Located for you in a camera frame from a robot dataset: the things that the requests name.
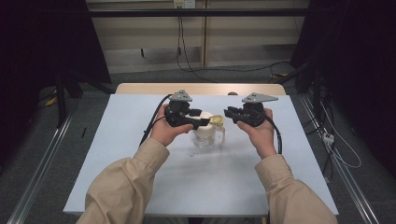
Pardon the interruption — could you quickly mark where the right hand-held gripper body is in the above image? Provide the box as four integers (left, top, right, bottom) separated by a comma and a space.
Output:
228, 91, 279, 128

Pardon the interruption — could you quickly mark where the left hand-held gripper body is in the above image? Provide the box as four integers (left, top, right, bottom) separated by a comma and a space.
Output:
163, 90, 204, 130

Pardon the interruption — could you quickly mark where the clear pitcher with cream lid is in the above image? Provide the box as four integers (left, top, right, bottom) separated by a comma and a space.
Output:
191, 110, 226, 149

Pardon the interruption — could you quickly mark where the person's left hand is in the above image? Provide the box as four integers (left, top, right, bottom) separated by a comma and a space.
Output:
149, 104, 194, 147

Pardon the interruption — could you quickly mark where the person's right hand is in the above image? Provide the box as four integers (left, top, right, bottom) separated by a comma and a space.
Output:
236, 107, 278, 160

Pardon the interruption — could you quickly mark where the white table mat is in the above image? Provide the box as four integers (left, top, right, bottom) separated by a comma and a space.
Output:
63, 93, 340, 217

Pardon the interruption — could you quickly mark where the black horizontal metal bar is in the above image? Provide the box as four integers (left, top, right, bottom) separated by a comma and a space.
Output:
88, 8, 309, 18

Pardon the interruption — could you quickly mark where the black curtain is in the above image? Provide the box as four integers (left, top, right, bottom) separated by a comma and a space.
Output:
0, 0, 112, 162
290, 0, 396, 178

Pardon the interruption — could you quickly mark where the black metal stand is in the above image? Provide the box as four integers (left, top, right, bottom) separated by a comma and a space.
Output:
55, 73, 82, 129

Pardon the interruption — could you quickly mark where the left hand-held gripper black cable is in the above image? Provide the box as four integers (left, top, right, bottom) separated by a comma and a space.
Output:
138, 93, 173, 147

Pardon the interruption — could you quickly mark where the hand-held gripper black cable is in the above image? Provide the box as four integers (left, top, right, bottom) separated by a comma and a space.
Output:
264, 115, 283, 156
138, 93, 173, 147

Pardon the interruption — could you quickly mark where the right hand-held gripper black cable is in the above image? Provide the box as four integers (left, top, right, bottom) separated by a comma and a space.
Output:
264, 115, 283, 156

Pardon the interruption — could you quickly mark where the black hanging wall cable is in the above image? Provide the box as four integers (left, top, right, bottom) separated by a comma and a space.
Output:
176, 7, 292, 83

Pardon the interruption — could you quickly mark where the black floor cable bundle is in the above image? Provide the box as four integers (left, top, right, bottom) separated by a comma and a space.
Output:
303, 92, 336, 175

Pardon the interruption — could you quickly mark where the white floor cable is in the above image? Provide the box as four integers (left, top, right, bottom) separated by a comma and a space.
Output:
320, 102, 362, 170

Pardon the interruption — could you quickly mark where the white wall socket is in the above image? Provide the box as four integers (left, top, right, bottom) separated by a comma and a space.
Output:
173, 0, 196, 9

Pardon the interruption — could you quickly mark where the aluminium floor rail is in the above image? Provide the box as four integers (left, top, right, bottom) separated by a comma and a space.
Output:
300, 94, 379, 224
7, 115, 74, 224

